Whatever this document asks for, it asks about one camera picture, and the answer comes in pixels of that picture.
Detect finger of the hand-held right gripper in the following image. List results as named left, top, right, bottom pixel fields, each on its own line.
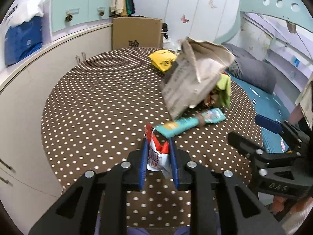
left=228, top=131, right=266, bottom=158
left=254, top=115, right=285, bottom=134

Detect large cardboard box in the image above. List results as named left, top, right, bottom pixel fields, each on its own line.
left=112, top=17, right=164, bottom=51

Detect teal quilted mattress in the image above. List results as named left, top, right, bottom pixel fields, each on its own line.
left=226, top=72, right=297, bottom=153

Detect teal drawer cabinet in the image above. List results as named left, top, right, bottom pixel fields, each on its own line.
left=43, top=0, right=110, bottom=42

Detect blue bag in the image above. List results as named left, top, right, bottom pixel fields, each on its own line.
left=4, top=18, right=43, bottom=66

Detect red white snack wrapper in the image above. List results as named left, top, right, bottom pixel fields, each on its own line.
left=145, top=124, right=172, bottom=178

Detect white plastic bag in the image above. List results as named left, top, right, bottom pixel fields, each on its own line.
left=163, top=39, right=183, bottom=52

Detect white wardrobe doors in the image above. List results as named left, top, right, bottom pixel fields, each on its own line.
left=161, top=0, right=241, bottom=51

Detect light teal bunk bed frame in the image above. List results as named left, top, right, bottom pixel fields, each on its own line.
left=213, top=0, right=313, bottom=93

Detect lilac wall shelf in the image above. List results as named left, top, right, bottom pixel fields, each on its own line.
left=265, top=37, right=313, bottom=79

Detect brown polka dot tablecloth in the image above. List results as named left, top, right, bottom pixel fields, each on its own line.
left=41, top=47, right=264, bottom=228

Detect pink hanging garment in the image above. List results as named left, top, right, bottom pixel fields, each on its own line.
left=290, top=104, right=306, bottom=124

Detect yellow wrapper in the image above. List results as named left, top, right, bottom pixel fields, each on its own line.
left=149, top=50, right=178, bottom=72

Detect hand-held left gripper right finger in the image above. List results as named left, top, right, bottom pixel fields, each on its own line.
left=168, top=138, right=288, bottom=235

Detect person's right forearm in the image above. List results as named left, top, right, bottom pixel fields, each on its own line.
left=279, top=196, right=313, bottom=235

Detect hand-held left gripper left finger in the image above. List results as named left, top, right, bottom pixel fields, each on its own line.
left=28, top=138, right=149, bottom=235

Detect grey duvet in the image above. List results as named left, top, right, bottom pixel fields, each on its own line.
left=220, top=43, right=277, bottom=94

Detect curved beige cabinet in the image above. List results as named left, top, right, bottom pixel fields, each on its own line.
left=0, top=23, right=113, bottom=201

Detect cream long sleeve shirt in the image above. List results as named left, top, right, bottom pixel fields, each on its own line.
left=295, top=75, right=313, bottom=130

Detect brown crumpled wrapper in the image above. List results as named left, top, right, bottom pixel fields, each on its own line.
left=202, top=89, right=222, bottom=109

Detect person's right hand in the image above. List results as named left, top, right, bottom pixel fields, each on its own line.
left=272, top=196, right=294, bottom=213

